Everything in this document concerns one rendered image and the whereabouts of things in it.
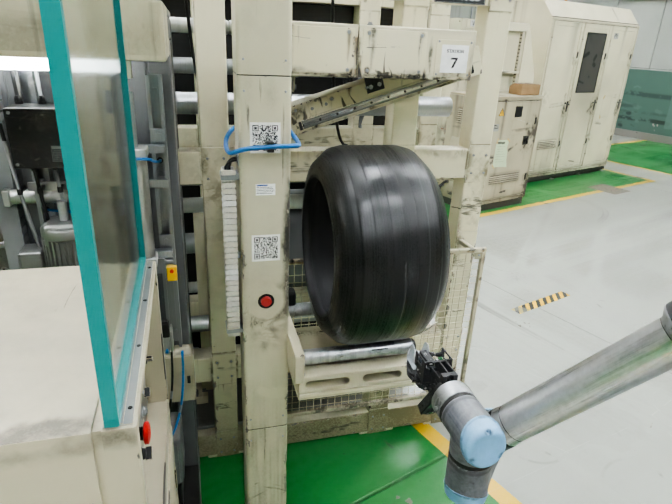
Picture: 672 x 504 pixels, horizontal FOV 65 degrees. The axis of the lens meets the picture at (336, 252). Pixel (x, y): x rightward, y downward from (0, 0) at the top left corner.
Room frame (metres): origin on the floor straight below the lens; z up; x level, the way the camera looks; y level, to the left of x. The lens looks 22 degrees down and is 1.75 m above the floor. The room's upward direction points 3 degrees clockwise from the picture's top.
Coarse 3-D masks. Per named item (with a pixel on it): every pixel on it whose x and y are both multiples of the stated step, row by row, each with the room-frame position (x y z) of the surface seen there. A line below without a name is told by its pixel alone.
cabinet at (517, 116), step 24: (456, 96) 5.94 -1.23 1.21; (504, 96) 5.73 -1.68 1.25; (528, 96) 5.93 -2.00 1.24; (456, 120) 5.90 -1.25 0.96; (504, 120) 5.74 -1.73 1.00; (528, 120) 5.97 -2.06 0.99; (456, 144) 5.87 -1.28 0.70; (504, 144) 5.78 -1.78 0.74; (528, 144) 6.02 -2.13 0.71; (504, 168) 5.82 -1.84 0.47; (528, 168) 6.07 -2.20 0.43; (504, 192) 5.86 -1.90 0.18
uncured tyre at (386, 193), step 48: (336, 192) 1.28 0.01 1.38; (384, 192) 1.26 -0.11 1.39; (432, 192) 1.30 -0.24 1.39; (336, 240) 1.22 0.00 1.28; (384, 240) 1.19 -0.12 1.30; (432, 240) 1.22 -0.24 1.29; (336, 288) 1.20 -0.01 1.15; (384, 288) 1.16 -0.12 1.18; (432, 288) 1.20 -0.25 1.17; (336, 336) 1.26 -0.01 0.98; (384, 336) 1.24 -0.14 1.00
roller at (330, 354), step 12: (312, 348) 1.28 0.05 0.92; (324, 348) 1.28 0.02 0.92; (336, 348) 1.28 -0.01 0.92; (348, 348) 1.29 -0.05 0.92; (360, 348) 1.29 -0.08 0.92; (372, 348) 1.30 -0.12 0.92; (384, 348) 1.31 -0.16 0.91; (396, 348) 1.32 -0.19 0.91; (408, 348) 1.33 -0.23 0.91; (312, 360) 1.25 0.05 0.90; (324, 360) 1.26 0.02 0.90; (336, 360) 1.27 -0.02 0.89
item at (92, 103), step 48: (48, 0) 0.53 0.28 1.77; (96, 0) 0.81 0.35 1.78; (48, 48) 0.53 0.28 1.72; (96, 48) 0.76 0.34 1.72; (96, 96) 0.71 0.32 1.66; (96, 144) 0.66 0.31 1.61; (96, 192) 0.62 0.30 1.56; (96, 240) 0.58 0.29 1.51; (96, 288) 0.53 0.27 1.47; (96, 336) 0.53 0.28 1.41
